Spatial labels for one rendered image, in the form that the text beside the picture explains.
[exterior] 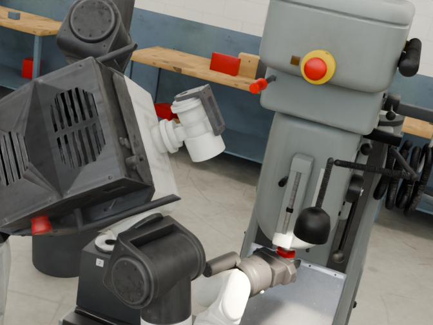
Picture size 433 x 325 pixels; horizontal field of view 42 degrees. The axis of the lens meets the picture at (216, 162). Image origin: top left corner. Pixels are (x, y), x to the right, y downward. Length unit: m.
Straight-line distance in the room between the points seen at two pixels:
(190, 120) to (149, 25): 5.12
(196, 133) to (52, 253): 2.44
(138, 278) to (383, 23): 0.59
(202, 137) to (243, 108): 4.82
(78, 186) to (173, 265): 0.21
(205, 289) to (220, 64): 4.08
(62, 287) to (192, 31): 3.34
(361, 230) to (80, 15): 1.09
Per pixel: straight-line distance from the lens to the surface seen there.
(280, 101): 1.17
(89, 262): 1.62
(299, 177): 1.19
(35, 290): 3.33
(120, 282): 0.94
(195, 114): 0.98
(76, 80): 0.88
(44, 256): 3.41
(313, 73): 1.00
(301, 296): 1.83
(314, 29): 1.04
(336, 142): 1.20
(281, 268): 1.34
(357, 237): 1.77
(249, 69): 5.21
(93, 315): 1.69
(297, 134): 1.21
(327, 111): 1.15
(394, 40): 1.05
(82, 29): 1.02
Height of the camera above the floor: 1.92
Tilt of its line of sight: 21 degrees down
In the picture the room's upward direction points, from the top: 11 degrees clockwise
